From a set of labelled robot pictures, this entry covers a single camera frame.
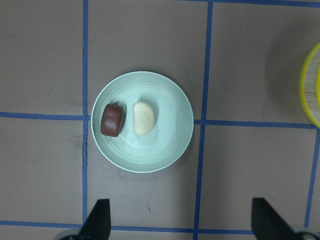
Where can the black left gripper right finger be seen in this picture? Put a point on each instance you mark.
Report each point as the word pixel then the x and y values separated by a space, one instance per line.
pixel 267 224

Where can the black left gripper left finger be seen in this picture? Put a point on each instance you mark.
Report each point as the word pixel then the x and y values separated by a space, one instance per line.
pixel 98 224

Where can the white bun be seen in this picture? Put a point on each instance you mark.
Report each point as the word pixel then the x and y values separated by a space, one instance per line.
pixel 144 118

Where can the yellow steamer centre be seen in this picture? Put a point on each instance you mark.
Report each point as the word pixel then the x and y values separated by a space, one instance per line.
pixel 309 86

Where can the brown bun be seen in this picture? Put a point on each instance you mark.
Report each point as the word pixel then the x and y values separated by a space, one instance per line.
pixel 112 120

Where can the light green plate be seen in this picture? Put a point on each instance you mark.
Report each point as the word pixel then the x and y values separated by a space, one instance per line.
pixel 169 138

